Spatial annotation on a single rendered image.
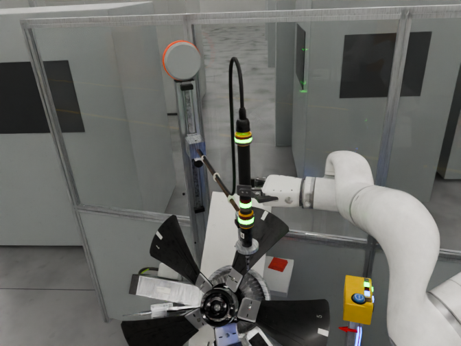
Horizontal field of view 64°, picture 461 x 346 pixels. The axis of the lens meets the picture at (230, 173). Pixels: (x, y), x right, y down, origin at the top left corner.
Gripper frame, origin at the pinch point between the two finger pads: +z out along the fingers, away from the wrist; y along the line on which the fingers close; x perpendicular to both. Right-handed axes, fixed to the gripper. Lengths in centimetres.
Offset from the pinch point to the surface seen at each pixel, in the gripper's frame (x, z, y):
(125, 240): -87, 97, 70
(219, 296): -40.5, 9.7, -2.5
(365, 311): -60, -38, 21
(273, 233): -23.8, -5.3, 12.6
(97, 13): 37, 141, 151
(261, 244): -27.5, -1.8, 10.4
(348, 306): -59, -32, 21
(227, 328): -53, 7, -4
